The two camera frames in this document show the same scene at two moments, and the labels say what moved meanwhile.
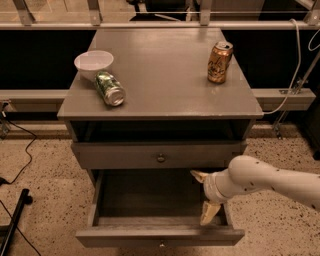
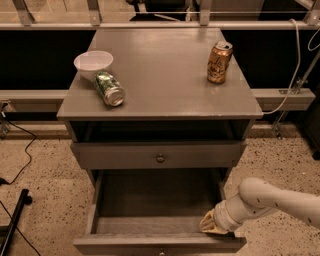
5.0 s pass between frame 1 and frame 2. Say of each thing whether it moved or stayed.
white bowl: stayed
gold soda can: stayed
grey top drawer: stayed
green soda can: stayed
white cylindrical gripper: moved
